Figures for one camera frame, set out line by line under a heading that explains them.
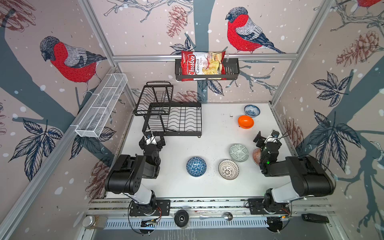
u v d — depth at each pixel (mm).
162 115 836
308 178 449
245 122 1043
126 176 455
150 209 669
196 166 875
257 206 728
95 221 629
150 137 761
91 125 700
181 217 616
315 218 676
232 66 954
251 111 1141
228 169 854
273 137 758
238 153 922
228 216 724
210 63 876
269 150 683
